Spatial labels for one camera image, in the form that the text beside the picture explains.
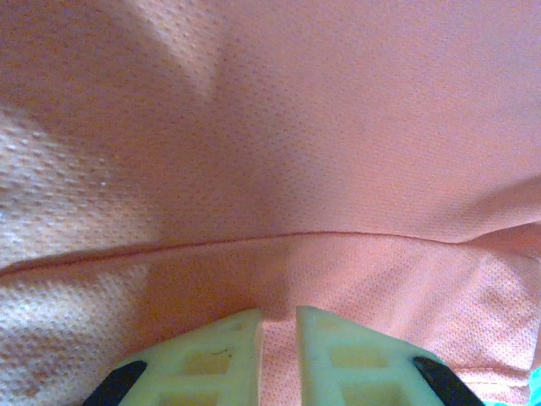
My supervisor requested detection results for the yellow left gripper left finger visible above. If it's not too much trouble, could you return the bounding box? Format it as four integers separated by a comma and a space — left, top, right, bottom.
83, 307, 264, 406

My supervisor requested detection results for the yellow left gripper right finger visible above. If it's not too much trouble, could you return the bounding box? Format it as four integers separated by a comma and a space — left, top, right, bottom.
295, 304, 488, 406

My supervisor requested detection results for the orange mesh t-shirt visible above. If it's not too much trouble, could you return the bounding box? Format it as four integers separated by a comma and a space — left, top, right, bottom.
0, 0, 541, 406

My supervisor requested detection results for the teal perforated plastic basket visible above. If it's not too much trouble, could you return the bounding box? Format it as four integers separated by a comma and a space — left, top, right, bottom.
525, 365, 541, 406

